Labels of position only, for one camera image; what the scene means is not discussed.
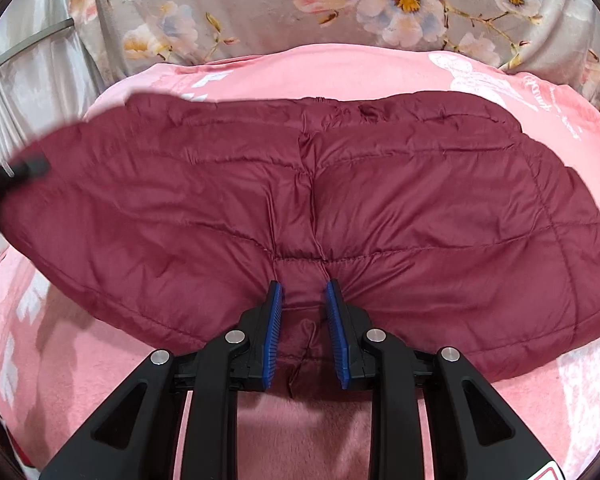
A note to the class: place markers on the grey floral sheet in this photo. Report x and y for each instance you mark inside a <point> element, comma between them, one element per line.
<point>260,5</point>

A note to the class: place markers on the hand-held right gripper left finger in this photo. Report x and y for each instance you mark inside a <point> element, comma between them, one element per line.
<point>272,340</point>

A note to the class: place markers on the grey metal rod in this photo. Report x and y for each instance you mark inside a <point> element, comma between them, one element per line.
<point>40,37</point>

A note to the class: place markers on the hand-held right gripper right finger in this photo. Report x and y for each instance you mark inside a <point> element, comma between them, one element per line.
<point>337,335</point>

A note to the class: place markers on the maroon puffer jacket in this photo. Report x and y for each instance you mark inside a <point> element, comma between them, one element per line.
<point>405,210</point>

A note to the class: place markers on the white translucent curtain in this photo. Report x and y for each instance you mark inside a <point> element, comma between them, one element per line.
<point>35,95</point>

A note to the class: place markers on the pink printed blanket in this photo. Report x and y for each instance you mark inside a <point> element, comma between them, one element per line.
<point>300,440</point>

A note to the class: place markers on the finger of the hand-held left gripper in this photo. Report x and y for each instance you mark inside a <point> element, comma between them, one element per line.
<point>25,167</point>

